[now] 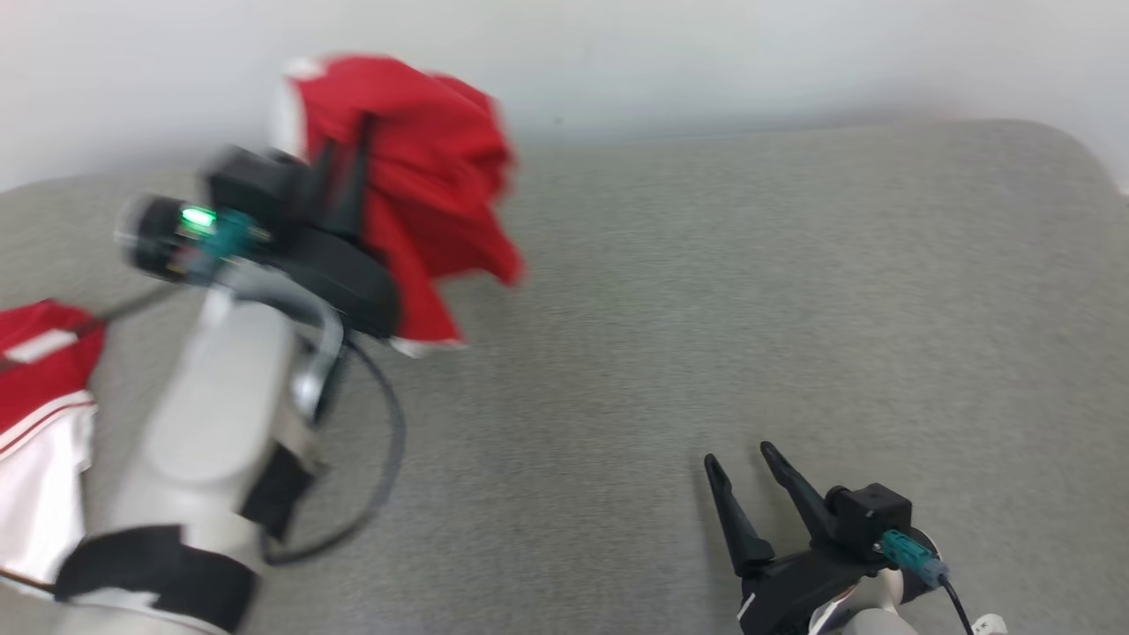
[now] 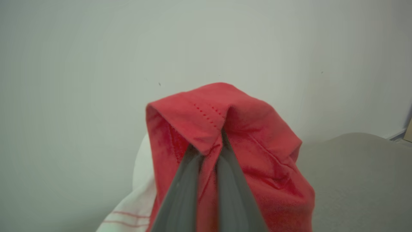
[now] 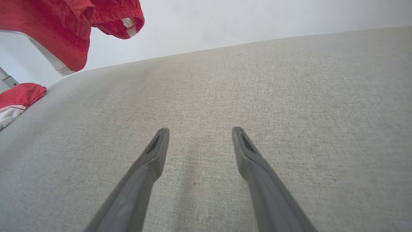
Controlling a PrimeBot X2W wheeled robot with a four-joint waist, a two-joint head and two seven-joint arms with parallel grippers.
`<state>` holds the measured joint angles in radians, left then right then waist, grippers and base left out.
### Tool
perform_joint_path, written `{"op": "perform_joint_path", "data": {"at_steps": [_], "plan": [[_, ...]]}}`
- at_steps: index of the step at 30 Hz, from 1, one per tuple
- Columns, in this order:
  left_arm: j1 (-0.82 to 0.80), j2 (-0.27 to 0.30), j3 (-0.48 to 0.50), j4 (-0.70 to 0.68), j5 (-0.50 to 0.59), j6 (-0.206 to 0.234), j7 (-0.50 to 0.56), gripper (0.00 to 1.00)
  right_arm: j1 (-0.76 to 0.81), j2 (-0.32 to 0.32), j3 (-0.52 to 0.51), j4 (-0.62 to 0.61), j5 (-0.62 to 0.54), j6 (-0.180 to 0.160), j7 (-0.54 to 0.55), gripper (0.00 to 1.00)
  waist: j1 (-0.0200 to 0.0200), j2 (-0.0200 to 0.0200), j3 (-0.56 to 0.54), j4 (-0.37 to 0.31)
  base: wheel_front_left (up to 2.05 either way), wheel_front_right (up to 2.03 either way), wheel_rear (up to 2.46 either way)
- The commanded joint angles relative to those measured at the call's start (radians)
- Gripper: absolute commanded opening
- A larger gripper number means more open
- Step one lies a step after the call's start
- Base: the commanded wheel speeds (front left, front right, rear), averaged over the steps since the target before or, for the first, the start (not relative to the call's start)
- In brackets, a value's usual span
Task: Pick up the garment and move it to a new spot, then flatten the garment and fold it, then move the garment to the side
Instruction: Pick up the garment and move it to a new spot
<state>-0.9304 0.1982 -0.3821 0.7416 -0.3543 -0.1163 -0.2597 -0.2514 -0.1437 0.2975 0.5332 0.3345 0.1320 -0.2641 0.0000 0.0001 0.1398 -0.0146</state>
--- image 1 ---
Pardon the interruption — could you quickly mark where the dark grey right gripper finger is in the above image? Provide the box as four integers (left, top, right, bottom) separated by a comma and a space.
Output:
703, 453, 776, 577
759, 440, 839, 548

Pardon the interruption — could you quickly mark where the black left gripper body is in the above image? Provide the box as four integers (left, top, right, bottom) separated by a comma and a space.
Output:
260, 220, 403, 341

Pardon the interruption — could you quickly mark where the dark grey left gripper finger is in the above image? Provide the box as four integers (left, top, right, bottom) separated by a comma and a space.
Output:
309, 137, 341, 223
340, 113, 377, 239

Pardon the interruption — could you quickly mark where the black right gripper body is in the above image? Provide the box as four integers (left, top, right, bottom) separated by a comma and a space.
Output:
736, 540, 885, 635

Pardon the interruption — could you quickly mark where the red garment with white trim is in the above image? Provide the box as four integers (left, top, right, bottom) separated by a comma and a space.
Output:
278, 53, 527, 359

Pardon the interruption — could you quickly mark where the red and white polo shirt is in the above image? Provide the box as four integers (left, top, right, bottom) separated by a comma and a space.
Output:
0, 299, 108, 602

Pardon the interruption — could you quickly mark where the teal left camera connector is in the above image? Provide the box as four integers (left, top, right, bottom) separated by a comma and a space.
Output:
198, 209, 267, 267

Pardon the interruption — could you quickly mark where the teal camera connector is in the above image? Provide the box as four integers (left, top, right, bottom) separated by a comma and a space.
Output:
198, 209, 267, 267
880, 529, 951, 589

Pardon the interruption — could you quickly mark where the teal right camera connector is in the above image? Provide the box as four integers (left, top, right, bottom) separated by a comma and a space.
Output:
880, 529, 951, 589

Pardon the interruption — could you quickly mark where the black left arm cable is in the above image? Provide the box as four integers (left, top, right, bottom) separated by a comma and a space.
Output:
260, 333, 408, 566

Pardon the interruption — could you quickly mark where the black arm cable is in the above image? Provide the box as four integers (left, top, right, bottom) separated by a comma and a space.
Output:
938, 575, 976, 635
260, 333, 408, 566

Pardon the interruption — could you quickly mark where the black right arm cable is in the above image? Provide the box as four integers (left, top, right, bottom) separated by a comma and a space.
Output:
938, 575, 976, 635

